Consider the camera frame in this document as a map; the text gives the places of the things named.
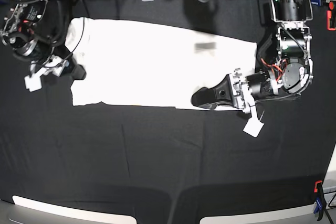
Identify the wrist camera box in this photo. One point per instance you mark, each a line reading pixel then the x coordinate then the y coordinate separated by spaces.
pixel 33 82
pixel 253 127

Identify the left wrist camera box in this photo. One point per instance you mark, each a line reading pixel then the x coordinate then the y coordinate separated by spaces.
pixel 253 127

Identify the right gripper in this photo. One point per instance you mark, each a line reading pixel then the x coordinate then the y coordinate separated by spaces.
pixel 58 67

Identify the orange blue clamp bottom right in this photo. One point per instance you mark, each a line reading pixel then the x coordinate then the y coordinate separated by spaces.
pixel 320 202

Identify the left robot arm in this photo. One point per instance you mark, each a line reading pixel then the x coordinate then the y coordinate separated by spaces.
pixel 285 60

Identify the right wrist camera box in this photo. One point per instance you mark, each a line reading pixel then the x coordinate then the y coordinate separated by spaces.
pixel 33 82

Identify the orange clamp top right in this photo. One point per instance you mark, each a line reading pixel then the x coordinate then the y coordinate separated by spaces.
pixel 331 16

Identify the white printed t-shirt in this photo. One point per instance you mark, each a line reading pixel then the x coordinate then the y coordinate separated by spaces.
pixel 138 63

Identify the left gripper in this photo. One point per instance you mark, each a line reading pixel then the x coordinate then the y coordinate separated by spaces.
pixel 238 91

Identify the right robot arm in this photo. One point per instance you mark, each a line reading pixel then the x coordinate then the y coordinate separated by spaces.
pixel 45 53

